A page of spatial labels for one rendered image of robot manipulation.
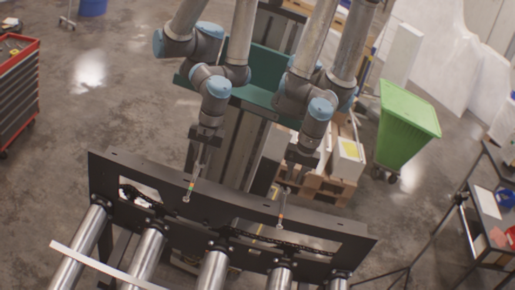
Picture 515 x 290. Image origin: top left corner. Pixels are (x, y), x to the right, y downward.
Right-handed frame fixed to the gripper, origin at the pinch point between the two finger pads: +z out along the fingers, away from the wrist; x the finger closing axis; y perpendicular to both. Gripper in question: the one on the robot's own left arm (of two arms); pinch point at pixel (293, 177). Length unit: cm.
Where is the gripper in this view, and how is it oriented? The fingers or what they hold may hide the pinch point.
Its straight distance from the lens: 161.4
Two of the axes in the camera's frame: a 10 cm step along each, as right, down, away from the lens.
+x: 9.5, 3.0, 0.1
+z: -2.5, 7.8, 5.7
